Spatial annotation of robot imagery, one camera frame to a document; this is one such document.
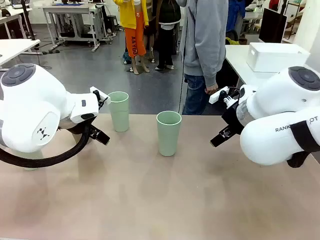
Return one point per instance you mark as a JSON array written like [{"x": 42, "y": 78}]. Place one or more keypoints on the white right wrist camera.
[{"x": 216, "y": 96}]

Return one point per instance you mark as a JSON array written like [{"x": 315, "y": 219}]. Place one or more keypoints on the blue jacket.
[{"x": 236, "y": 15}]

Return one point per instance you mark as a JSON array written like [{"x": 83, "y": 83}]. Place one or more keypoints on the large white table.
[{"x": 240, "y": 62}]

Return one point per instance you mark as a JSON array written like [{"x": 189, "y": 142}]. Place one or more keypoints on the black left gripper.
[{"x": 90, "y": 125}]

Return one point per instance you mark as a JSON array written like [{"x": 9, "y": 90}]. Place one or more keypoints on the person in black clothes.
[{"x": 166, "y": 32}]

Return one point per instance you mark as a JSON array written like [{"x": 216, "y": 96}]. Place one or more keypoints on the black monitor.
[{"x": 271, "y": 25}]

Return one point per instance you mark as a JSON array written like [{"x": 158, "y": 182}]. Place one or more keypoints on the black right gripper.
[{"x": 232, "y": 117}]

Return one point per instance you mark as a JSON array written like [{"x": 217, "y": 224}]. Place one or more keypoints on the grey metal workbench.
[{"x": 70, "y": 10}]

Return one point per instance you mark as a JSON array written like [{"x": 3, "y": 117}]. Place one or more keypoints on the black tripod pole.
[{"x": 27, "y": 20}]

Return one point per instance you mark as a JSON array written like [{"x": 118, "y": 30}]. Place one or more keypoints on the black office chair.
[{"x": 226, "y": 75}]

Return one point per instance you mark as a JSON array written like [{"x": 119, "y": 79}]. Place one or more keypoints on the white background desk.
[{"x": 12, "y": 15}]

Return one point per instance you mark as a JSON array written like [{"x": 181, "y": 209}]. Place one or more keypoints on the person's left forearm grey sleeve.
[{"x": 208, "y": 67}]

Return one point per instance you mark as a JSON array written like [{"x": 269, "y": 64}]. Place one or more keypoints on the small white table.
[{"x": 15, "y": 48}]

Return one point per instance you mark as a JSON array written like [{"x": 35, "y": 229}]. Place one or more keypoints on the person's left hand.
[{"x": 212, "y": 89}]

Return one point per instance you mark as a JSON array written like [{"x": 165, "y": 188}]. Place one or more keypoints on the mannequin in orange shorts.
[{"x": 133, "y": 30}]

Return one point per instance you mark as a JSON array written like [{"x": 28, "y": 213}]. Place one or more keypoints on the yellow green cloth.
[{"x": 232, "y": 41}]

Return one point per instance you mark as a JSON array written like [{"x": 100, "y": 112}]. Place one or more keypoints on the person in grey hoodie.
[{"x": 200, "y": 32}]

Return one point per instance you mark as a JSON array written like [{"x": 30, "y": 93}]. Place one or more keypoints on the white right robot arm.
[{"x": 275, "y": 105}]

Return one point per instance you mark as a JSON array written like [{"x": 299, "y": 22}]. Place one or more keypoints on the white plastic basket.
[{"x": 275, "y": 58}]

